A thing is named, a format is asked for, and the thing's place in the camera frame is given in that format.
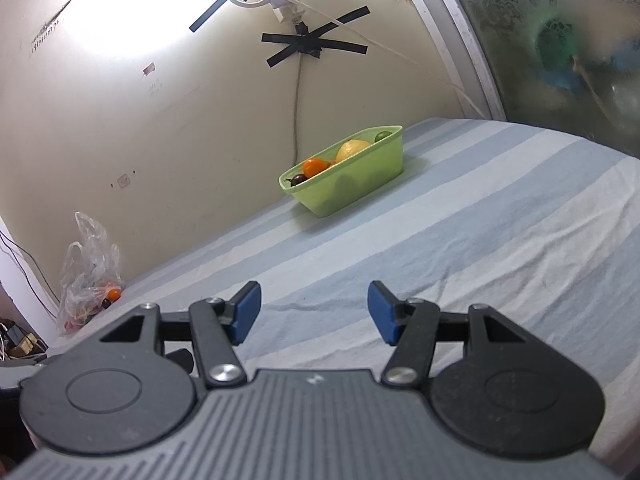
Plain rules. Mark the striped bed sheet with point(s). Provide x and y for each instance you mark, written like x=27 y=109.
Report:
x=450 y=235

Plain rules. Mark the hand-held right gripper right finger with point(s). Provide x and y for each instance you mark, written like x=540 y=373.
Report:
x=381 y=312

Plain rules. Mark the large yellow citrus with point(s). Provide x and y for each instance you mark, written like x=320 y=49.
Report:
x=352 y=149

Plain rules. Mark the cluttered small items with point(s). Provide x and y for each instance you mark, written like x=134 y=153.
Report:
x=20 y=340

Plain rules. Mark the large dark purple tomato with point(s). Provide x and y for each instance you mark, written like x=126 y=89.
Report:
x=298 y=179

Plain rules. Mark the bagged orange cherry tomato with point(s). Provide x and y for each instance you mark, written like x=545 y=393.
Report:
x=114 y=293

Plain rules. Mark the green cherry tomato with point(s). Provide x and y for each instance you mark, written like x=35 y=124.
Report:
x=383 y=135

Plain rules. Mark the green plastic basket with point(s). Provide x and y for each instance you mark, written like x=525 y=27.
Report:
x=350 y=185

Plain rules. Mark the clear plastic bag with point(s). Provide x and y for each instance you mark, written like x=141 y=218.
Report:
x=87 y=270

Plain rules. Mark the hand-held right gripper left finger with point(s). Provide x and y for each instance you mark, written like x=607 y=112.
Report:
x=247 y=310

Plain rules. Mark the small wall sticker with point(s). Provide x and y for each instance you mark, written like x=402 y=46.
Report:
x=149 y=68
x=123 y=180

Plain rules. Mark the frosted glass window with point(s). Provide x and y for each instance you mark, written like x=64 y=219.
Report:
x=550 y=50

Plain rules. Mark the green object behind glass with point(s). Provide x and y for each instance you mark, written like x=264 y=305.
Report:
x=555 y=35

